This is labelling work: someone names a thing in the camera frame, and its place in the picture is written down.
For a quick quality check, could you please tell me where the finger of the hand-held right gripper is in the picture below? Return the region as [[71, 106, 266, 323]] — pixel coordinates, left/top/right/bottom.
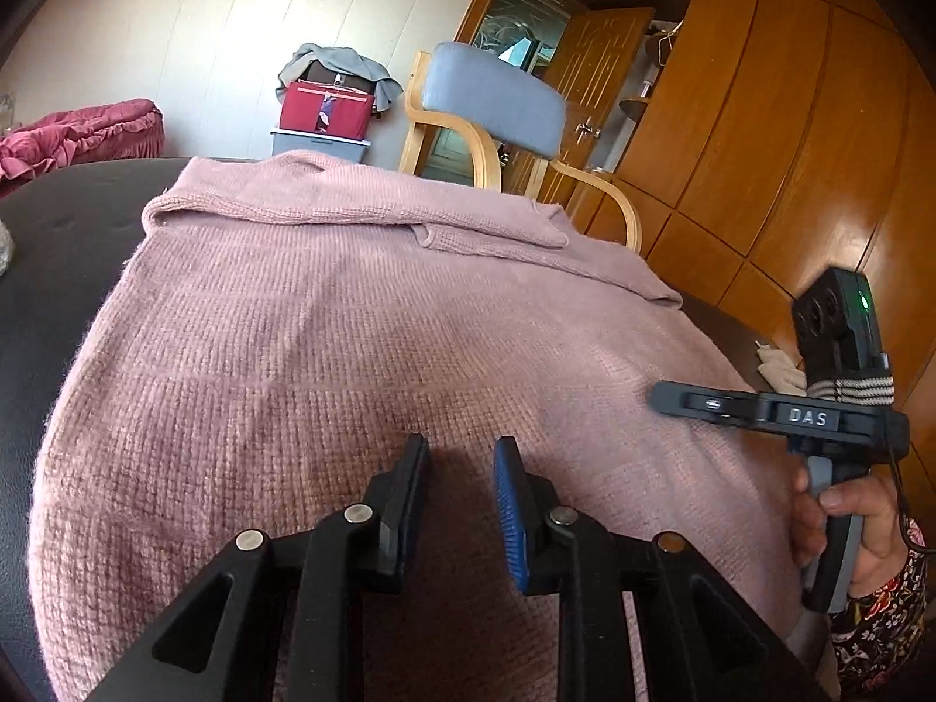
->
[[647, 380, 765, 426]]

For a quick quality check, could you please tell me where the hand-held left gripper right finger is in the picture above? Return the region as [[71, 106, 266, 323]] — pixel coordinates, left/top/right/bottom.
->
[[493, 436, 824, 702]]

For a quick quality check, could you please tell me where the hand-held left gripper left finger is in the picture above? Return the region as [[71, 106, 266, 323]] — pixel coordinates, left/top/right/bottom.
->
[[88, 433, 431, 702]]

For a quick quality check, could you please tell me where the pink knitted sweater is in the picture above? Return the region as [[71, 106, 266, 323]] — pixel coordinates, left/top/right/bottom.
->
[[27, 150, 806, 702]]

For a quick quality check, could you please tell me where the person's right forearm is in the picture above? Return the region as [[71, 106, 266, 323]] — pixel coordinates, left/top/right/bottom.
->
[[830, 519, 930, 699]]

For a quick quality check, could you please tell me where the person's right hand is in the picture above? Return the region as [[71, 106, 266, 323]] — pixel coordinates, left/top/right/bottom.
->
[[788, 464, 911, 597]]

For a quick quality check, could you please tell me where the beige cloth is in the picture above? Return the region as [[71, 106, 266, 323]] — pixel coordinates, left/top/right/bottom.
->
[[755, 340, 809, 396]]

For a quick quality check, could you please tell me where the wooden wardrobe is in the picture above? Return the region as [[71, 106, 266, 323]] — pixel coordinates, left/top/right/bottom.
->
[[559, 0, 936, 440]]

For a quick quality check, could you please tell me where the wooden armchair with grey cushions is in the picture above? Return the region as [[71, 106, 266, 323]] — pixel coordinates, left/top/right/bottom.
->
[[398, 42, 643, 254]]

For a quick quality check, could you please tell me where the grey plastic storage box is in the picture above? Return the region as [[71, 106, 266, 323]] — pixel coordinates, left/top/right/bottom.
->
[[269, 126, 373, 166]]

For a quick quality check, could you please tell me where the red fabric storage box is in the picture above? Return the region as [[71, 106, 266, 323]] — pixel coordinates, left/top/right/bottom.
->
[[279, 80, 376, 140]]

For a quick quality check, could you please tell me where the dark brown bag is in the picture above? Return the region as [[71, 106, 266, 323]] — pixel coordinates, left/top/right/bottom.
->
[[301, 62, 377, 96]]

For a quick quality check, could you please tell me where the grey cloth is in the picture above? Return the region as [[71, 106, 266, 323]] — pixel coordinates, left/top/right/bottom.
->
[[275, 42, 405, 118]]

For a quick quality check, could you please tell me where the red quilted bedspread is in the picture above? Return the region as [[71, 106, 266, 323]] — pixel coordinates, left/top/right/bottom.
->
[[0, 97, 166, 198]]

